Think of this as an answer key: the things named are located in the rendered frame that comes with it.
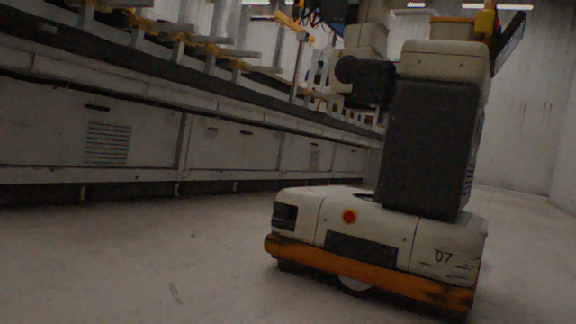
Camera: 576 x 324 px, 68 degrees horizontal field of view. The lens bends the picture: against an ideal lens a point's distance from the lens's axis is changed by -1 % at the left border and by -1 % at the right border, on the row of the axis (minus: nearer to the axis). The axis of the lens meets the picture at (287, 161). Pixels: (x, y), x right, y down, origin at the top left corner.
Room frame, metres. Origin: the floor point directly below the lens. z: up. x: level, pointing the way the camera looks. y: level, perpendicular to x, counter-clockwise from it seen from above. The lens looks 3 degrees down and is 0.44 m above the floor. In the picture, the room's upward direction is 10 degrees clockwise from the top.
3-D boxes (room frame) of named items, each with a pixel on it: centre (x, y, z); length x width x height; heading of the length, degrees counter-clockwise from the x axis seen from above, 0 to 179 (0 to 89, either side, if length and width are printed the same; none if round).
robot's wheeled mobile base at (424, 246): (1.57, -0.40, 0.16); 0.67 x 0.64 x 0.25; 64
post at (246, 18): (2.46, 0.37, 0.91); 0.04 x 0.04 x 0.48; 64
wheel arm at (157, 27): (1.80, 0.64, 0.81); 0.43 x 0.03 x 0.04; 64
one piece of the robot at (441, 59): (1.53, -0.48, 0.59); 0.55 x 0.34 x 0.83; 154
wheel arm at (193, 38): (2.02, 0.53, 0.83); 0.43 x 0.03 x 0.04; 64
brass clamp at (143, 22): (1.80, 0.69, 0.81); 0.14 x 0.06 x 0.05; 154
